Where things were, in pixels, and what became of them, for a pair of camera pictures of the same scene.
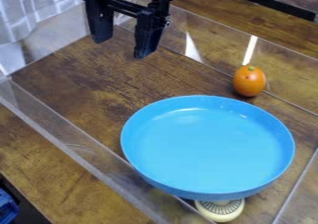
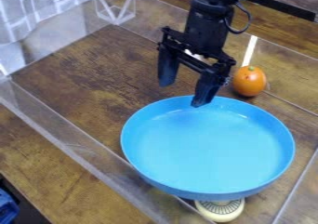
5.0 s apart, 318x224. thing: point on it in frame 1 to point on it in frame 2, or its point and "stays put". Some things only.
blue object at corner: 10,209 stays put
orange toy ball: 249,80 stays put
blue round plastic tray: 207,147 stays put
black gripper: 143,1 to 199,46
